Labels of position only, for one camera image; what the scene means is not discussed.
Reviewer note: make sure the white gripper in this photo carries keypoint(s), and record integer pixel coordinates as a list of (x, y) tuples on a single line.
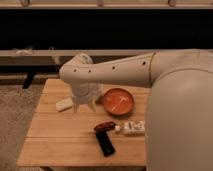
[(85, 93)]

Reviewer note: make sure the white ceramic cup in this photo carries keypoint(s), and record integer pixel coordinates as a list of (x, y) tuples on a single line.
[(82, 58)]

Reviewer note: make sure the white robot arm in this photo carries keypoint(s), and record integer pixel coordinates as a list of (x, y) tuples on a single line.
[(179, 111)]

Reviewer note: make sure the orange ceramic bowl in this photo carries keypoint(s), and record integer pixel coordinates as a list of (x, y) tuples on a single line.
[(118, 101)]

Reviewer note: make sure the white sponge block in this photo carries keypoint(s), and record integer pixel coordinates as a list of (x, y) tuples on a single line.
[(64, 104)]

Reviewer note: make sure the black rectangular remote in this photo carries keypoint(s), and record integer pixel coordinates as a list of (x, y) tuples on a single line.
[(105, 143)]

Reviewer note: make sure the wooden table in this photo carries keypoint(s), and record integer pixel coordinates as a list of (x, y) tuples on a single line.
[(67, 139)]

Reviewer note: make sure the black bench leg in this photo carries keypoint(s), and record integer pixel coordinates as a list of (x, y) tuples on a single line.
[(29, 78)]

